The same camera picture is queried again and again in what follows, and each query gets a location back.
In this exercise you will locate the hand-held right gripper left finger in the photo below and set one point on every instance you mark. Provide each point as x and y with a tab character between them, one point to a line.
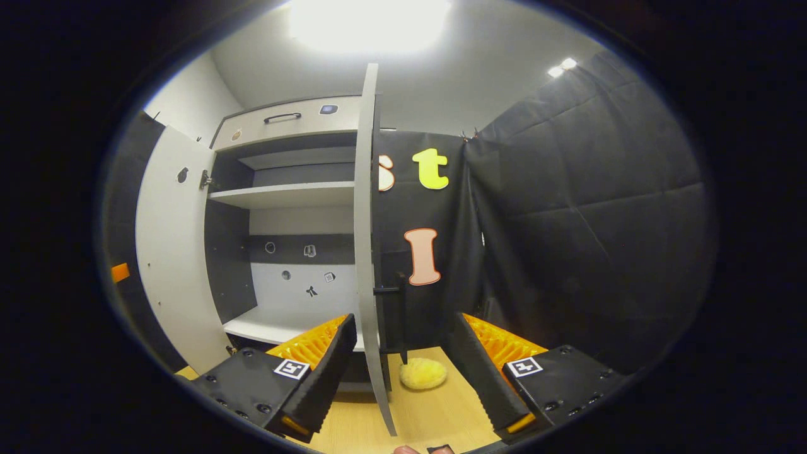
328	378

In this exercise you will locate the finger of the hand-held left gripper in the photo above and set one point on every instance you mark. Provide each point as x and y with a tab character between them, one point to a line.
120	272

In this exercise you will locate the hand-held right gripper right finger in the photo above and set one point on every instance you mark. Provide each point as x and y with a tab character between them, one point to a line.
479	378

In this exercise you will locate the grey cabinet door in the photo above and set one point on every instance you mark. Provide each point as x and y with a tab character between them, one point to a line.
176	265
364	221

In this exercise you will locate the grey double-door shoe cabinet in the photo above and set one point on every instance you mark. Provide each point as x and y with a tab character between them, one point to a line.
296	221

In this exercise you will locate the white cabinet shelf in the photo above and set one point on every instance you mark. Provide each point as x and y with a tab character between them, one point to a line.
265	325
284	194

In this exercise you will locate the metal door hinge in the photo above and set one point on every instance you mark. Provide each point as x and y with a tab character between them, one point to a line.
205	180

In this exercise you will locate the grey cabinet drawer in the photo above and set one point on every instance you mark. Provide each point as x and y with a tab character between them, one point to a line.
284	126

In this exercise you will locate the pale yellow fluffy pad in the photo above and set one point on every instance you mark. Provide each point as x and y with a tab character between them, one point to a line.
422	374

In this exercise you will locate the black backdrop cloth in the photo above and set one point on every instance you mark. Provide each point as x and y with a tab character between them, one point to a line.
599	221

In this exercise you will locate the small ceiling light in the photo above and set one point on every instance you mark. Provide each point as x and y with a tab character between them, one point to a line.
562	67

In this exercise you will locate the long ceiling light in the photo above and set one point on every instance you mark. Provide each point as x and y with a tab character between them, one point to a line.
369	25

